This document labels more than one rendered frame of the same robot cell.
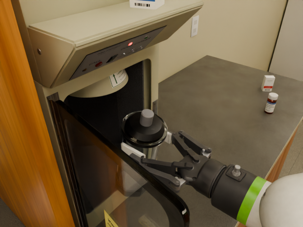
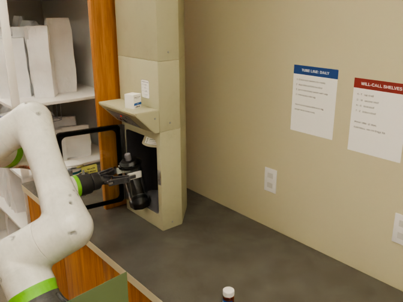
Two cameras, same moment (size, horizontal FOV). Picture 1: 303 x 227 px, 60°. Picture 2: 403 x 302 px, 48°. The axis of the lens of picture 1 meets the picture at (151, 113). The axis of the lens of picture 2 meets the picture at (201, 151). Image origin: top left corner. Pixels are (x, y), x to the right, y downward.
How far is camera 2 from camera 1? 2.17 m
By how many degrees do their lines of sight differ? 88
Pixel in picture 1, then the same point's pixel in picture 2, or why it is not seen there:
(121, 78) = (150, 142)
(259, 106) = not seen: outside the picture
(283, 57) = not seen: outside the picture
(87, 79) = (132, 127)
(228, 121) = (214, 276)
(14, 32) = (96, 94)
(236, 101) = (257, 293)
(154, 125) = (125, 162)
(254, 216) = not seen: hidden behind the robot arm
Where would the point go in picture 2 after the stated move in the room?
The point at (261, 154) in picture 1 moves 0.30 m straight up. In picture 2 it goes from (157, 281) to (154, 209)
